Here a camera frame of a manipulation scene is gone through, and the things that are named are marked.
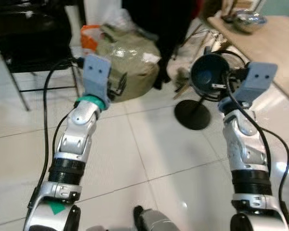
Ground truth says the black metal chair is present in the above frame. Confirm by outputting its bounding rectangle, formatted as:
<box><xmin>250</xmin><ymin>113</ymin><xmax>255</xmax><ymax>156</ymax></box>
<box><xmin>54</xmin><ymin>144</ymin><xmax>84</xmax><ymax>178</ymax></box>
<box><xmin>0</xmin><ymin>0</ymin><xmax>83</xmax><ymax>112</ymax></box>

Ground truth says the shiny metal bowl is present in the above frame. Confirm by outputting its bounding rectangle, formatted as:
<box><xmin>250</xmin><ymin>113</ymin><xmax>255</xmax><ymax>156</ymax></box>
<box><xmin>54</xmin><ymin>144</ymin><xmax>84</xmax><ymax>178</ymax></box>
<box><xmin>233</xmin><ymin>9</ymin><xmax>268</xmax><ymax>35</ymax></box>

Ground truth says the olive green stuffed bag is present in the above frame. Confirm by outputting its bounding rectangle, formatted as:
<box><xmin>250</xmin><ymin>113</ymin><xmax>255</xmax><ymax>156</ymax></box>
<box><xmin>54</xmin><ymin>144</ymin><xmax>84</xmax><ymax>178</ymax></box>
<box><xmin>95</xmin><ymin>26</ymin><xmax>161</xmax><ymax>102</ymax></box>

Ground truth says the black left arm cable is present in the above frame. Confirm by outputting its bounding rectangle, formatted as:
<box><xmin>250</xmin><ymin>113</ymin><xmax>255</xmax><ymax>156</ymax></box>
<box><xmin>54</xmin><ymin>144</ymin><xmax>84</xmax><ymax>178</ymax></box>
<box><xmin>36</xmin><ymin>57</ymin><xmax>85</xmax><ymax>194</ymax></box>

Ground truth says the person in black clothes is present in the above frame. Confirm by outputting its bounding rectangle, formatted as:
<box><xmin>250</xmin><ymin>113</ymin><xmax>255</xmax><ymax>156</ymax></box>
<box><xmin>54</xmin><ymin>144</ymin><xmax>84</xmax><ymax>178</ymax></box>
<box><xmin>121</xmin><ymin>0</ymin><xmax>204</xmax><ymax>90</ymax></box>

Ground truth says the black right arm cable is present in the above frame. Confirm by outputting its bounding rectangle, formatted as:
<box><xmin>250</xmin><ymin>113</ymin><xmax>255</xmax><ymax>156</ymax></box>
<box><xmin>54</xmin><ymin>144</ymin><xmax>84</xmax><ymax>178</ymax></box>
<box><xmin>223</xmin><ymin>72</ymin><xmax>289</xmax><ymax>223</ymax></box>

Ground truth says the black floor fan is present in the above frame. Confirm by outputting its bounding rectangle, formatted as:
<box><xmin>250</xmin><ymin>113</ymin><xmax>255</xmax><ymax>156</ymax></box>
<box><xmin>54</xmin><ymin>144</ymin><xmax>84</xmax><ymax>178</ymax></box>
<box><xmin>174</xmin><ymin>46</ymin><xmax>249</xmax><ymax>131</ymax></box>

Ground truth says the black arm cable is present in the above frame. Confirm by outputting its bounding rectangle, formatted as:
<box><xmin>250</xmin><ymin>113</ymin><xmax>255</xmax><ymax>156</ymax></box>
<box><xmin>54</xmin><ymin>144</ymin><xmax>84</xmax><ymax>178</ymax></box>
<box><xmin>36</xmin><ymin>57</ymin><xmax>85</xmax><ymax>194</ymax></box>
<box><xmin>223</xmin><ymin>72</ymin><xmax>289</xmax><ymax>223</ymax></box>

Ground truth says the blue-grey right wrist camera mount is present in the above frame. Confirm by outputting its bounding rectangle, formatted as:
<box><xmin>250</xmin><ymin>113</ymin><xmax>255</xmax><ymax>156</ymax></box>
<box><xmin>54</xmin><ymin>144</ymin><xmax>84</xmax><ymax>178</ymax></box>
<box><xmin>219</xmin><ymin>62</ymin><xmax>279</xmax><ymax>114</ymax></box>

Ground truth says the silver black robot leg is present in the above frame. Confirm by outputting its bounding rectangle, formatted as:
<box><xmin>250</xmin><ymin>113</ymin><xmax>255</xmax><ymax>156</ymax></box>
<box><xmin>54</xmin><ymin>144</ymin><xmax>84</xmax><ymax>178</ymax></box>
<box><xmin>133</xmin><ymin>205</ymin><xmax>180</xmax><ymax>231</ymax></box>

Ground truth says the orange white bag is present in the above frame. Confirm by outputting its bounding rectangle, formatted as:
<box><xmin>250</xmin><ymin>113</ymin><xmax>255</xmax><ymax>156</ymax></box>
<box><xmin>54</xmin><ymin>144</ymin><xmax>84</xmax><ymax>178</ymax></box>
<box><xmin>80</xmin><ymin>24</ymin><xmax>103</xmax><ymax>56</ymax></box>

